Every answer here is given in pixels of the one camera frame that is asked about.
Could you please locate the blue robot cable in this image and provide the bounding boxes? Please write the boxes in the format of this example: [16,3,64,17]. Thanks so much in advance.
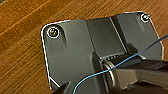
[72,32,168,94]

